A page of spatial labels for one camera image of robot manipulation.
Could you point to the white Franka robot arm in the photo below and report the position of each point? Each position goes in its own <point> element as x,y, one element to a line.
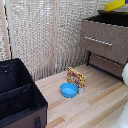
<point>125,100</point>

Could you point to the dark drawer cabinet frame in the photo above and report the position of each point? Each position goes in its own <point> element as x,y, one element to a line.
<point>89,59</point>

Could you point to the small white cup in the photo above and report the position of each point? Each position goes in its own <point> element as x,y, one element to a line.
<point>80,90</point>

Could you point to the colourful printed food box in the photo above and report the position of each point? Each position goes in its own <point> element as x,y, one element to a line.
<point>76,78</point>

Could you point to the blue plastic bowl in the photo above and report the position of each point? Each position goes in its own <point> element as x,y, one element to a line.
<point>69,90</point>

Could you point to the black fabric storage box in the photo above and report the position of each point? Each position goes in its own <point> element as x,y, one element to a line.
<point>16,96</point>

